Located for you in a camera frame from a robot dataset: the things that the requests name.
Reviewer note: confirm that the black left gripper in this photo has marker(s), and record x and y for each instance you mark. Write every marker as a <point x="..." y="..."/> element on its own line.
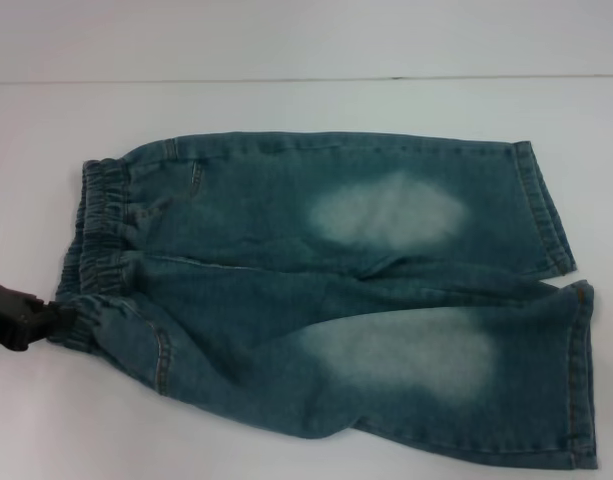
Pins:
<point x="8" y="315"/>

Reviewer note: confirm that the blue denim shorts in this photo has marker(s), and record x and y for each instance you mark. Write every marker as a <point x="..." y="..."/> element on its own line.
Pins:
<point x="311" y="280"/>

